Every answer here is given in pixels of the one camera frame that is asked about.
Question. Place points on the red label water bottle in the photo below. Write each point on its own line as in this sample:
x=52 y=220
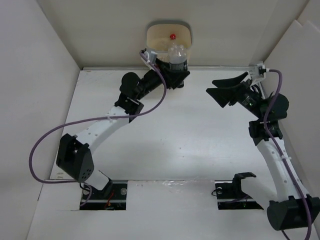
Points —
x=171 y=41

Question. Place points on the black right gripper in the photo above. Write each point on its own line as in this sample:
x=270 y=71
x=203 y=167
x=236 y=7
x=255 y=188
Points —
x=224 y=95

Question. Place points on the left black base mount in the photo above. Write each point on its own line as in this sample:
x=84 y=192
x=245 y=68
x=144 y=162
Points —
x=115 y=200

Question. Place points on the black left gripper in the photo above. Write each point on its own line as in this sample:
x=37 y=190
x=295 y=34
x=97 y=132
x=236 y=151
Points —
x=172 y=78

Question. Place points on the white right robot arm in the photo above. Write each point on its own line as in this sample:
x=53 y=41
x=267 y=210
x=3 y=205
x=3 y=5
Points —
x=290 y=205

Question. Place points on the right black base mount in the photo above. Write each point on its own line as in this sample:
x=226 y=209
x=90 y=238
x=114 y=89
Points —
x=229 y=194

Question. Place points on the beige plastic waste bin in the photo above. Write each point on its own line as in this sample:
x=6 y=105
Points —
x=160 y=34

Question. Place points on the small black cap cola bottle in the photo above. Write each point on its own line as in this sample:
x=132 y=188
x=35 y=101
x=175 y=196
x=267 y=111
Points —
x=177 y=55

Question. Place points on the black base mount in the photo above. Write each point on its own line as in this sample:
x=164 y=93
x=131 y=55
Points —
x=115 y=200
x=229 y=194

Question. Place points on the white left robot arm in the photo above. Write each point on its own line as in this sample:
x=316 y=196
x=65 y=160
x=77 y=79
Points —
x=75 y=152

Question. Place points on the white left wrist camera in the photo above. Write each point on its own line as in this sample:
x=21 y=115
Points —
x=148 y=57

